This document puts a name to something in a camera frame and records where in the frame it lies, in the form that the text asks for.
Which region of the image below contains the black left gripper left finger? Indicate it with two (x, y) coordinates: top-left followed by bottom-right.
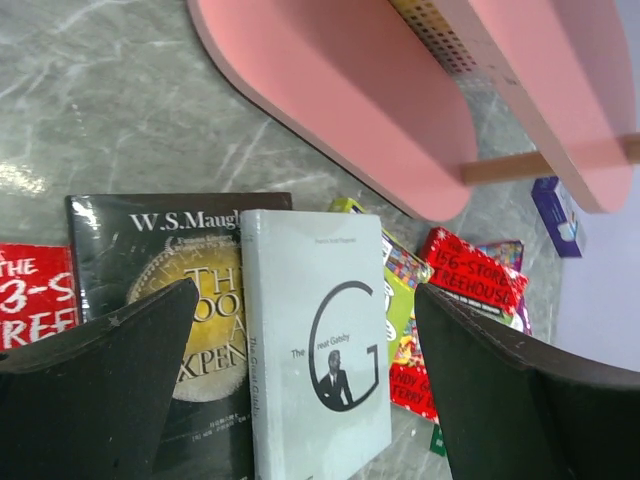
(1, 279), (198, 479)

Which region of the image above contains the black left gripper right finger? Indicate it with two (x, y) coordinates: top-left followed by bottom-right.
(415, 284), (639, 479)

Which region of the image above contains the green 104-storey treehouse book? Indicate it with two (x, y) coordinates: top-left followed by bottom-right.
(429, 424), (447, 457)

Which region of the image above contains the purple 117-storey treehouse book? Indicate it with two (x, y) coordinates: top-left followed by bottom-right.
(477, 240), (533, 336)

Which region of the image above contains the red 156-storey treehouse book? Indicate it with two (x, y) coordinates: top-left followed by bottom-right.
(390, 227), (528, 424)

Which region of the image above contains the red 13-storey treehouse book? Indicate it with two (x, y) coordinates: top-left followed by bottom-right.
(1, 243), (80, 351)

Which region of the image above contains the black Maugham book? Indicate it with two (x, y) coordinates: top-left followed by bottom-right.
(65, 192), (292, 479)

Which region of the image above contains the lime green treehouse book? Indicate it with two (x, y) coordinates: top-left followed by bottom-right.
(328, 197), (435, 361)

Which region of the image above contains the purple white small box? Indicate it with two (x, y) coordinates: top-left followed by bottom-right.
(531, 176), (586, 258)

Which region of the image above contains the grey Great Gatsby book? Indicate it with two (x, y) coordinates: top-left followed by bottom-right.
(240, 210), (391, 479)

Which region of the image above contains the pink three-tier shelf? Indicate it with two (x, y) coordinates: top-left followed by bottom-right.
(188, 1), (639, 221)

